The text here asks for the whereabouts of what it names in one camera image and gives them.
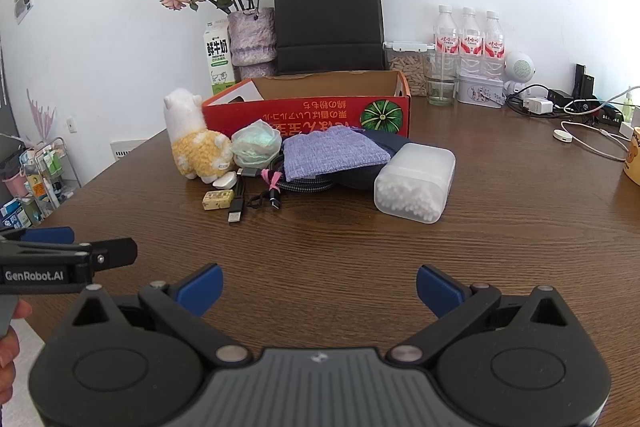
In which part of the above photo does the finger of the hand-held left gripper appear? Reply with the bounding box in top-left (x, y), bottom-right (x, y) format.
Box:
top-left (0, 227), bottom-right (76, 246)
top-left (0, 237), bottom-right (138, 269)

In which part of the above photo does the pink cable tie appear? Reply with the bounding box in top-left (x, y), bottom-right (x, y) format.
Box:
top-left (261, 169), bottom-right (284, 195)

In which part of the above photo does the white green milk carton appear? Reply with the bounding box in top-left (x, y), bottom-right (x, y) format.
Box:
top-left (202, 19), bottom-right (236, 96)

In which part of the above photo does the translucent plastic bag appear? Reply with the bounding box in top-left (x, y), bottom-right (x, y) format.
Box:
top-left (230, 119), bottom-right (282, 168)

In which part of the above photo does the red cardboard box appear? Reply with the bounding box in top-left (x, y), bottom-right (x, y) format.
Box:
top-left (201, 71), bottom-right (412, 142)

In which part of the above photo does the white tin box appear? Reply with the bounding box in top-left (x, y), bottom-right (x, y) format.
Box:
top-left (457, 73), bottom-right (506, 109)

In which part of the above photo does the purple textured vase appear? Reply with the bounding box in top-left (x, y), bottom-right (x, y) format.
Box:
top-left (227, 7), bottom-right (277, 78)

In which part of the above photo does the metal storage rack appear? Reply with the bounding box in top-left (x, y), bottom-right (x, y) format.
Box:
top-left (0, 134), bottom-right (81, 228)

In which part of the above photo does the purple fabric pouch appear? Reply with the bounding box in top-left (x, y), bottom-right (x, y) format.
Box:
top-left (282, 127), bottom-right (393, 181)

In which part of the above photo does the black USB cable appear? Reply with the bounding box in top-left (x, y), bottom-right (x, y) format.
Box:
top-left (227, 167), bottom-right (252, 224)

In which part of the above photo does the navy blue case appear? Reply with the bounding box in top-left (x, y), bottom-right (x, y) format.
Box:
top-left (330, 130), bottom-right (408, 191)

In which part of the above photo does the white round speaker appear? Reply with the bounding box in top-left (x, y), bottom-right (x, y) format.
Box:
top-left (504, 52), bottom-right (537, 95)

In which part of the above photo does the black upright device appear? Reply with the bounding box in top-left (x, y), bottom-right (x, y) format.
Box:
top-left (574, 63), bottom-right (596, 98)

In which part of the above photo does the white yellow alpaca plush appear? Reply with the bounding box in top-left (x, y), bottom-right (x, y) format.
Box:
top-left (162, 88), bottom-right (235, 182)

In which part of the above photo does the white charging puck cable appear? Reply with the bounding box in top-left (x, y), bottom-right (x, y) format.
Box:
top-left (552, 122), bottom-right (631, 162)

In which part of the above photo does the black short cable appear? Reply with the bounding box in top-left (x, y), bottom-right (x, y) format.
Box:
top-left (245, 188), bottom-right (286, 211)

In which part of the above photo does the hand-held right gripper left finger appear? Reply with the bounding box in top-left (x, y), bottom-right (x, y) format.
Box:
top-left (72, 263), bottom-right (253, 365)

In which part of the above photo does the clear glass cup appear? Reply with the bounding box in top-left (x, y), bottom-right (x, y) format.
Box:
top-left (424, 51), bottom-right (461, 108)

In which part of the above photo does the yellow mug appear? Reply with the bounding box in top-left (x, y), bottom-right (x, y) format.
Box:
top-left (622, 125), bottom-right (640, 186)

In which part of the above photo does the white wall vent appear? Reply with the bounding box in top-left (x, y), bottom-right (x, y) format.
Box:
top-left (110, 139), bottom-right (151, 162)

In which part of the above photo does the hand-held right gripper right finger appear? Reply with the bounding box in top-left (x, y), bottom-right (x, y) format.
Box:
top-left (387, 264), bottom-right (570, 365)

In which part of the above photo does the clear cotton swab box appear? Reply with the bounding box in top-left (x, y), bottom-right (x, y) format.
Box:
top-left (373, 143), bottom-right (457, 224)

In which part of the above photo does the small yellow box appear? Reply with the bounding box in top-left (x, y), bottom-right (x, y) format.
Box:
top-left (202, 189), bottom-right (235, 210)

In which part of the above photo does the white charger adapter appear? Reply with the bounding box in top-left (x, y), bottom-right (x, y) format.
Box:
top-left (522, 97), bottom-right (554, 116)

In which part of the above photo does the person's left hand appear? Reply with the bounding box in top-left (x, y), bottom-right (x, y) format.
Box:
top-left (0, 301), bottom-right (32, 403)

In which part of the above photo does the clear container of seeds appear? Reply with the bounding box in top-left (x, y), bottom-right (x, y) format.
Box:
top-left (383, 41), bottom-right (436, 98)

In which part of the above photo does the pink dried grass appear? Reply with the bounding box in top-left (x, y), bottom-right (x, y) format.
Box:
top-left (26, 89), bottom-right (60, 142)

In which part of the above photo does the black paper bag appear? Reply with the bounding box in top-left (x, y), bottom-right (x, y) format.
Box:
top-left (272, 0), bottom-right (386, 76)

